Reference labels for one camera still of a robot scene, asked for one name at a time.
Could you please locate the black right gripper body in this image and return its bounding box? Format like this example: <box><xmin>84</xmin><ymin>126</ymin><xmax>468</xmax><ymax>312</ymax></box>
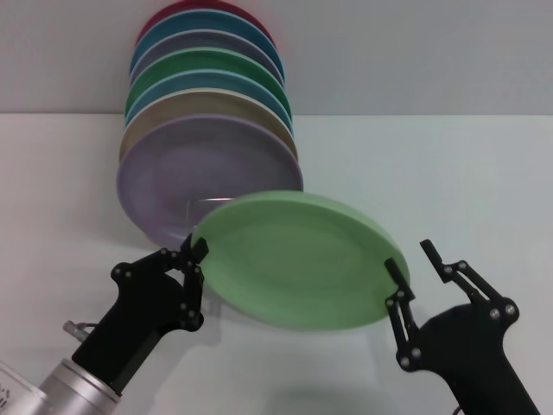
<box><xmin>413</xmin><ymin>302</ymin><xmax>542</xmax><ymax>415</ymax></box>

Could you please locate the light green plate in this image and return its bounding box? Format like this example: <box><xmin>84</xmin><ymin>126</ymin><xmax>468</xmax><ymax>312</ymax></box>
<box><xmin>191</xmin><ymin>189</ymin><xmax>410</xmax><ymax>333</ymax></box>

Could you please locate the grey purple plate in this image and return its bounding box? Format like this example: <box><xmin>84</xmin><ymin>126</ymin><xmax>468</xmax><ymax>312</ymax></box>
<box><xmin>128</xmin><ymin>29</ymin><xmax>286</xmax><ymax>87</ymax></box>

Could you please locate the maroon red plate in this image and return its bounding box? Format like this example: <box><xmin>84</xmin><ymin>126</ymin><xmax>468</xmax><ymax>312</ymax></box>
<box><xmin>135</xmin><ymin>0</ymin><xmax>277</xmax><ymax>48</ymax></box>

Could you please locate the teal blue plate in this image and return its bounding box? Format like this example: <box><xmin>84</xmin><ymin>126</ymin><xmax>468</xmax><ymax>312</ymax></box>
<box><xmin>129</xmin><ymin>9</ymin><xmax>286</xmax><ymax>86</ymax></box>

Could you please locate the metal wire plate rack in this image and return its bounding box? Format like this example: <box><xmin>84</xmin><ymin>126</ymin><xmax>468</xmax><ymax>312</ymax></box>
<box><xmin>184</xmin><ymin>196</ymin><xmax>237</xmax><ymax>237</ymax></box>

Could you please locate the light blue plate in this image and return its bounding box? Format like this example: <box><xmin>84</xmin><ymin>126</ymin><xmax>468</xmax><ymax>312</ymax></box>
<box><xmin>124</xmin><ymin>68</ymin><xmax>294</xmax><ymax>131</ymax></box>

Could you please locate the left gripper cable clear plug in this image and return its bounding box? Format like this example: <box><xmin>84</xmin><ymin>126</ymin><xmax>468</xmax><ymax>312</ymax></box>
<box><xmin>62</xmin><ymin>319</ymin><xmax>95</xmax><ymax>343</ymax></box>

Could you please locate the tan beige plate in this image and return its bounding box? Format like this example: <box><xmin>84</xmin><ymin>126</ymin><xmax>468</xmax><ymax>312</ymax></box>
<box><xmin>118</xmin><ymin>88</ymin><xmax>299</xmax><ymax>165</ymax></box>

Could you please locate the lavender plate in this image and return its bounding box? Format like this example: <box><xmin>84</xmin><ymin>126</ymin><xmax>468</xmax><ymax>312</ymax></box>
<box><xmin>115</xmin><ymin>114</ymin><xmax>303</xmax><ymax>248</ymax></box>

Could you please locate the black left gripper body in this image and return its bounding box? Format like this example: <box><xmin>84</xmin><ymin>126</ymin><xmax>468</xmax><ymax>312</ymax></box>
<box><xmin>71</xmin><ymin>267</ymin><xmax>194</xmax><ymax>385</ymax></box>

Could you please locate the dark green plate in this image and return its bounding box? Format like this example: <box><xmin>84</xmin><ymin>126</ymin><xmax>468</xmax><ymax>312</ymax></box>
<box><xmin>124</xmin><ymin>48</ymin><xmax>289</xmax><ymax>116</ymax></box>

